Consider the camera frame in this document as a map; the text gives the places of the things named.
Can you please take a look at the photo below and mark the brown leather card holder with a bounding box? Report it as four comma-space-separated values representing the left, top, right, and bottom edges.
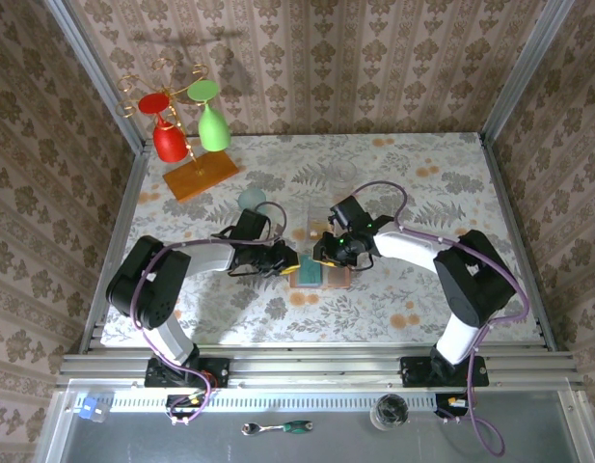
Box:
288, 254, 352, 290

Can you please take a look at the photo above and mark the light blue chip credit card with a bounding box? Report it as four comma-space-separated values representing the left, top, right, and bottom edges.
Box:
296, 255, 324, 287

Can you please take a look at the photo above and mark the floral fern tablecloth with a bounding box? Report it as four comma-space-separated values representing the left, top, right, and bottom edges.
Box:
99, 133, 543, 346

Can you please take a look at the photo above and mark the frosted teal cup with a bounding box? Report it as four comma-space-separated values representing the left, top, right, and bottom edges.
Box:
237, 187, 268, 213

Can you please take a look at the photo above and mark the green wine glass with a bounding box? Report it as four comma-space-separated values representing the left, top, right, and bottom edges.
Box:
186, 79, 232, 152

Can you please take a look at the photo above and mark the red wine glass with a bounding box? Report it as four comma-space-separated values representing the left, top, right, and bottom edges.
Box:
137, 91, 190, 163

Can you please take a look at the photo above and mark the clear jar with black parts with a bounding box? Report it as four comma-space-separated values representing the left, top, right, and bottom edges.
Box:
369, 394, 408, 432

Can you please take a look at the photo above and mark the black wiring connector block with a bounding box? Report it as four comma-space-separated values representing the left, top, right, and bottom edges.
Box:
165, 393, 207, 420

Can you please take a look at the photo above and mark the grey metal shelf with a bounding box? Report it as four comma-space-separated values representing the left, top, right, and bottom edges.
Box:
34, 380, 592, 463

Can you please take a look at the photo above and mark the gold wire rack wooden base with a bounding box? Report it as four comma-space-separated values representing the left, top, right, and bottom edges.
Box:
114, 57, 241, 204

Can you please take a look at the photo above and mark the aluminium cross rail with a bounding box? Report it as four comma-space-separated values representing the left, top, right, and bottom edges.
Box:
55, 350, 585, 391

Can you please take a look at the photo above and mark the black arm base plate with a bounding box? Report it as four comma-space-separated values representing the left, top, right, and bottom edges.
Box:
145, 357, 230, 389
400, 355, 490, 389

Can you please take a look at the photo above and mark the slotted white cable duct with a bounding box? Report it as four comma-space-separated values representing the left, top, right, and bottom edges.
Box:
74, 391, 438, 414

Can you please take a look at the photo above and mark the aluminium side rail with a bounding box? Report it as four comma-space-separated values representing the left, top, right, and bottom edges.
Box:
78, 139, 151, 356
478, 134, 559, 353

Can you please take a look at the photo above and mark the aluminium frame post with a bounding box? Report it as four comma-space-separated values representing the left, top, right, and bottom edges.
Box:
480, 0, 581, 144
42, 0, 149, 154

